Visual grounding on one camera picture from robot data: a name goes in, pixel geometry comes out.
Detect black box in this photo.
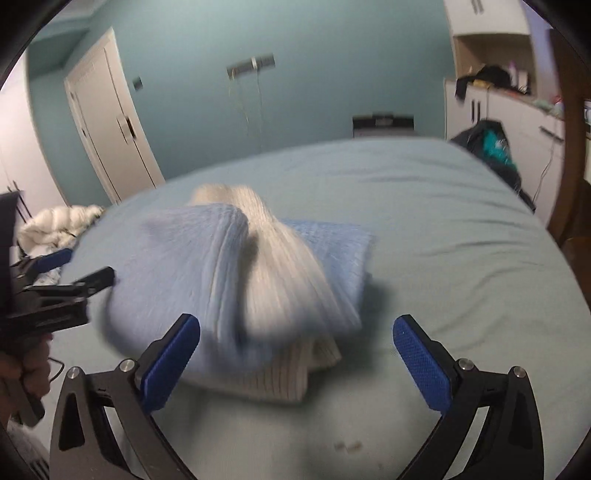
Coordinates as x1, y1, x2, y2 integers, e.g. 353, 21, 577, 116
352, 112, 415, 138

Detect white low cabinet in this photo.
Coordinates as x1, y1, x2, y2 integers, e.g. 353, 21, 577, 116
444, 76, 566, 213

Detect bed with light blue sheet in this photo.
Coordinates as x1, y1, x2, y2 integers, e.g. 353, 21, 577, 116
34, 137, 591, 480

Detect white door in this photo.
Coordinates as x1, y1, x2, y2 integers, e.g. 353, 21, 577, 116
64, 27, 166, 204

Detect black bag with teal cloth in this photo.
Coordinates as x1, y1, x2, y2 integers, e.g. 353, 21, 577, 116
450, 119, 536, 213

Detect light blue knit sweater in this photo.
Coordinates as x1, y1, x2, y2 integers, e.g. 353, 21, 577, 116
102, 205, 377, 384

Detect white fluffy duvet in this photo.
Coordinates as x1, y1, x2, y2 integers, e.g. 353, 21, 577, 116
17, 204, 106, 259

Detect person's left hand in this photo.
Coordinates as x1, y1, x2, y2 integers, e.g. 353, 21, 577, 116
0, 336, 51, 398

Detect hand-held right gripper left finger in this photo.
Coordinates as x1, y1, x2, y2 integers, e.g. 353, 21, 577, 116
48, 314, 201, 480

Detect grey wall bracket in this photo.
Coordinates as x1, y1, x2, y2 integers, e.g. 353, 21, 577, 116
226, 54, 276, 77

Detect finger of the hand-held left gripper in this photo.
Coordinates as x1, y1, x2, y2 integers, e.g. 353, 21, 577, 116
21, 248, 75, 274
23, 266, 115, 301

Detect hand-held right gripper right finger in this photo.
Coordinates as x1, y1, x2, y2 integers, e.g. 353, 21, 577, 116
392, 315, 546, 480

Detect white upper cabinet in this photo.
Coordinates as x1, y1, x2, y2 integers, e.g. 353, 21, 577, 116
443, 0, 537, 93

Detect dark clothes on cabinet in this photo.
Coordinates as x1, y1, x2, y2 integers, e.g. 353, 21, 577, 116
455, 65, 513, 100

